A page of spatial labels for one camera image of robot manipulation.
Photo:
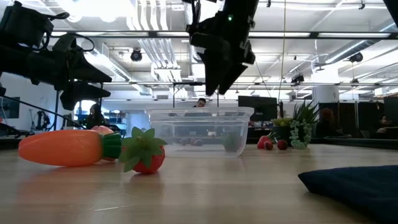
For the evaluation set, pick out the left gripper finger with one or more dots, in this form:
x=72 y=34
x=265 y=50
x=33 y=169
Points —
x=84 y=93
x=88 y=74

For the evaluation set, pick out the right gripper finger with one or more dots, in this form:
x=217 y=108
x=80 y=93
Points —
x=234 y=74
x=213 y=74

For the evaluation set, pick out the pink orange toy peach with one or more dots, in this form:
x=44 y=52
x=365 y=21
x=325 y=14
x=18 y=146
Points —
x=102 y=129

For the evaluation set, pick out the small red toy strawberry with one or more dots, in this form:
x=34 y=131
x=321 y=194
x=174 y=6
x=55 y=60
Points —
x=268 y=146

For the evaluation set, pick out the red toy cherry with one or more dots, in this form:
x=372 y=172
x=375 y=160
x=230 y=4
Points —
x=282 y=145

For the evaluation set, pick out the large red toy strawberry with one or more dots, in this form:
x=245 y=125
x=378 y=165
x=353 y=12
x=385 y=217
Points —
x=149 y=161

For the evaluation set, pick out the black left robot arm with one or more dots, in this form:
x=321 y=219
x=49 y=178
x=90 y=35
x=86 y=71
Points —
x=21 y=25

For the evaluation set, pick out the black background robot arm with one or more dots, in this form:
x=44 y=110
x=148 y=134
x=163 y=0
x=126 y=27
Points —
x=42 y=119

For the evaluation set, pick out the clear plastic tupperware container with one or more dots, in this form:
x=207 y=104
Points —
x=199 y=118

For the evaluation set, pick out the small green toy produce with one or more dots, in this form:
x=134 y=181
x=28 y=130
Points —
x=232 y=142

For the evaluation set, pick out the person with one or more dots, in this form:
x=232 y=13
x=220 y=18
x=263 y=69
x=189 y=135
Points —
x=326 y=119
x=201 y=102
x=94 y=119
x=384 y=121

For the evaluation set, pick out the black tripod stand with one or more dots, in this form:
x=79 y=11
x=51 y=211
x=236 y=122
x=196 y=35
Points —
x=56 y=105

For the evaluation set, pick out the black computer monitor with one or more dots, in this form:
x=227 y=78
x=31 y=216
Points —
x=258 y=107

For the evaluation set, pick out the black ceiling spotlight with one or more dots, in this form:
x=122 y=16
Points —
x=298 y=78
x=356 y=57
x=136 y=56

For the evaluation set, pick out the orange toy carrot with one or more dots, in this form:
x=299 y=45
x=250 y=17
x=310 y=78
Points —
x=62 y=147

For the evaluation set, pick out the potted green succulent plant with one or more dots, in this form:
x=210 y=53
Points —
x=306 y=118

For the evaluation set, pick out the black office partition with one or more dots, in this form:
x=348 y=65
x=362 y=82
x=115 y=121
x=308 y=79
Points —
x=348 y=118

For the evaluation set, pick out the dark computer monitor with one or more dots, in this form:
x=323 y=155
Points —
x=391 y=109

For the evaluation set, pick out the dark blue folded cloth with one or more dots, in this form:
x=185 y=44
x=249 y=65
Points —
x=357 y=189

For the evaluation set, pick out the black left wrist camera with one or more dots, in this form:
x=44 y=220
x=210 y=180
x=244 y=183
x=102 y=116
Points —
x=65 y=43

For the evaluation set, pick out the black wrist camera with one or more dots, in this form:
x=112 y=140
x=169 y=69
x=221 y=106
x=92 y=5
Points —
x=203 y=39
x=65 y=43

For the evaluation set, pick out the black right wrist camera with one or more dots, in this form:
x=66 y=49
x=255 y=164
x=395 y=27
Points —
x=203 y=39

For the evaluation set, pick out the dark wall screen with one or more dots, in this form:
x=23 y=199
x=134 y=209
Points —
x=9 y=107

